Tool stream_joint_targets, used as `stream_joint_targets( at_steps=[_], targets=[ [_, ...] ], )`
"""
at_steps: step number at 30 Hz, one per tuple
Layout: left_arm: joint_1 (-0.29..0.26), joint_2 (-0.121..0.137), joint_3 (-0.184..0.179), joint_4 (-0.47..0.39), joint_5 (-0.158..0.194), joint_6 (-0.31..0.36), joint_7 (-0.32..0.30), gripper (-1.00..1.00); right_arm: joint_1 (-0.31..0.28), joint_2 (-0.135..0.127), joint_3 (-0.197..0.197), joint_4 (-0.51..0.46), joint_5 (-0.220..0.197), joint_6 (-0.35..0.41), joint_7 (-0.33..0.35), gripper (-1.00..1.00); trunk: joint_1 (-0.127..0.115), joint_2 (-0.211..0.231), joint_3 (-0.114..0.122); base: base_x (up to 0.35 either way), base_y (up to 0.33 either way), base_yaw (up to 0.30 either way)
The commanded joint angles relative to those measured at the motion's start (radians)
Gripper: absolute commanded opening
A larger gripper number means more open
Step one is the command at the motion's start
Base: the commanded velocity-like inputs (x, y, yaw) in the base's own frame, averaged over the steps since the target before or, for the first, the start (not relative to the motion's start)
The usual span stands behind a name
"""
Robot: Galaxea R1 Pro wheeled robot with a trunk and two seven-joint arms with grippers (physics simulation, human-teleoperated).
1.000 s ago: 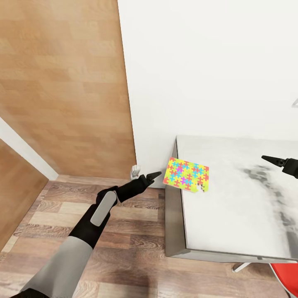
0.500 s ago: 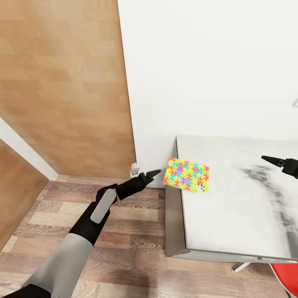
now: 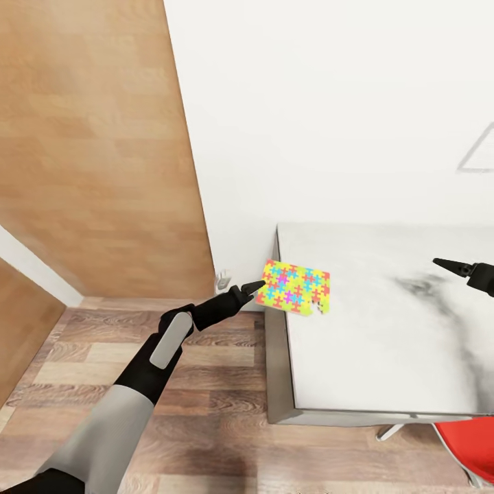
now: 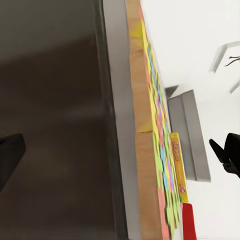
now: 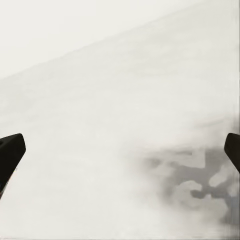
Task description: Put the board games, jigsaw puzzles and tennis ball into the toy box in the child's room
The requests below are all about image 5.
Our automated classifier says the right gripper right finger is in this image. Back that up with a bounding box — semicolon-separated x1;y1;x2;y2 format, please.
224;133;240;173

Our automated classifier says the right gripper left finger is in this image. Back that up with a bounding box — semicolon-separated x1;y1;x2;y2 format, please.
0;133;26;193

